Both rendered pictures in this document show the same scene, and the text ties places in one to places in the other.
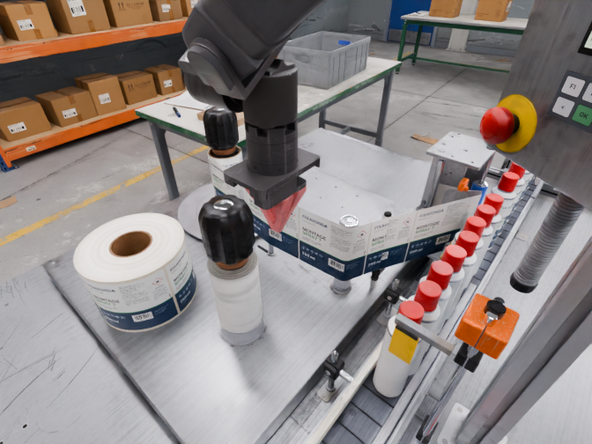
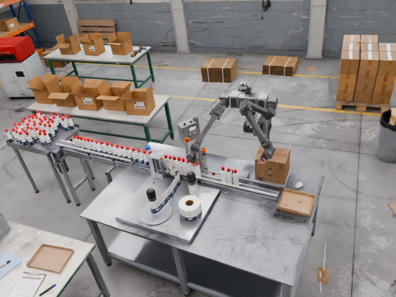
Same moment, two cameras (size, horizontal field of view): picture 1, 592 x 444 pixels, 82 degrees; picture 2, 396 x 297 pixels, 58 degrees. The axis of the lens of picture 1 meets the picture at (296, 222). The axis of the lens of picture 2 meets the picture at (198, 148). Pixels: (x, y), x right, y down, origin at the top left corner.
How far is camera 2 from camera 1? 3.30 m
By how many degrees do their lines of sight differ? 76
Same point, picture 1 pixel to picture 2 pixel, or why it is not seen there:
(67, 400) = (216, 218)
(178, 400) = (211, 198)
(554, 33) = (185, 132)
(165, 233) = (184, 199)
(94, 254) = (194, 206)
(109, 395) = (213, 213)
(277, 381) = (203, 188)
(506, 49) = not seen: outside the picture
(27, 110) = not seen: outside the picture
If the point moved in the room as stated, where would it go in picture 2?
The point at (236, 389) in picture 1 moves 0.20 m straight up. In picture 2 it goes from (207, 192) to (204, 177)
